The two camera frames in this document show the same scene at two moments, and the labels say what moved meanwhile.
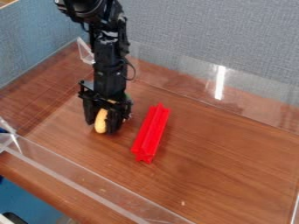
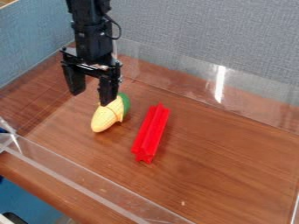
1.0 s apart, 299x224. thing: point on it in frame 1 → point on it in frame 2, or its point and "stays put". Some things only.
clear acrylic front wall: x=105 y=191 stays put
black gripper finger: x=91 y=108 → x=76 y=78
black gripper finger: x=115 y=118 → x=107 y=88
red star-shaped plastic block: x=145 y=143 stays put
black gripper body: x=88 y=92 → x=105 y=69
